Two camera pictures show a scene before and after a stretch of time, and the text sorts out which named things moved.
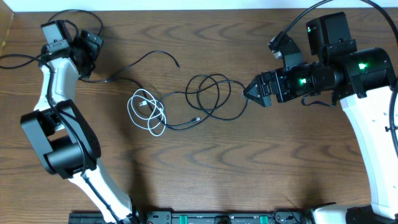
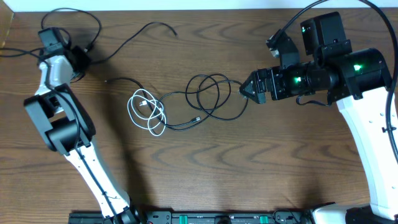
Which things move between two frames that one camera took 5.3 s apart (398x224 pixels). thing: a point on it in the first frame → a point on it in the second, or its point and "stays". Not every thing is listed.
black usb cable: x=154 y=113 stays
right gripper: x=278 y=79 stays
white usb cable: x=146 y=112 stays
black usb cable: x=109 y=78 → x=126 y=41
